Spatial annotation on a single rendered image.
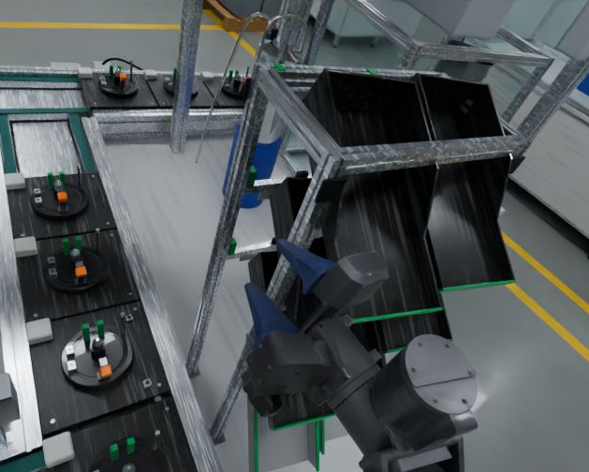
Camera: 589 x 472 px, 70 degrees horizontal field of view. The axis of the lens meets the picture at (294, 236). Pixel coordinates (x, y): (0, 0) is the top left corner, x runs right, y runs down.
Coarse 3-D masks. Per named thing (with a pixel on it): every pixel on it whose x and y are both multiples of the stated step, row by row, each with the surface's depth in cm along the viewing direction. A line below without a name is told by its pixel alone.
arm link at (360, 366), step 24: (336, 264) 34; (360, 264) 35; (384, 264) 37; (336, 288) 35; (360, 288) 34; (336, 312) 38; (336, 336) 37; (360, 360) 37; (336, 384) 36; (360, 384) 35
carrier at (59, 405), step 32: (64, 320) 93; (96, 320) 96; (32, 352) 87; (64, 352) 87; (96, 352) 85; (128, 352) 91; (64, 384) 85; (96, 384) 84; (128, 384) 88; (160, 384) 90; (64, 416) 81; (96, 416) 82
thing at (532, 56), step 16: (352, 0) 128; (400, 0) 151; (320, 16) 142; (368, 16) 123; (384, 16) 121; (320, 32) 146; (384, 32) 119; (400, 32) 115; (496, 32) 158; (512, 32) 156; (400, 48) 115; (416, 48) 111; (432, 48) 114; (448, 48) 118; (464, 48) 123; (480, 48) 128; (528, 48) 150; (304, 64) 154; (400, 64) 116; (512, 64) 136; (528, 64) 140; (544, 64) 145; (512, 112) 159; (288, 128) 171; (288, 160) 175
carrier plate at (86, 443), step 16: (128, 416) 84; (144, 416) 85; (160, 416) 86; (176, 416) 86; (80, 432) 80; (96, 432) 80; (112, 432) 81; (128, 432) 82; (144, 432) 83; (160, 432) 84; (176, 432) 84; (80, 448) 78; (96, 448) 79; (160, 448) 82; (176, 448) 82; (64, 464) 76; (80, 464) 76; (176, 464) 81; (192, 464) 81
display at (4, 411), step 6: (0, 402) 56; (6, 402) 56; (12, 402) 57; (0, 408) 57; (6, 408) 57; (12, 408) 58; (0, 414) 58; (6, 414) 58; (12, 414) 59; (18, 414) 60; (0, 420) 59; (6, 420) 60; (12, 420) 60
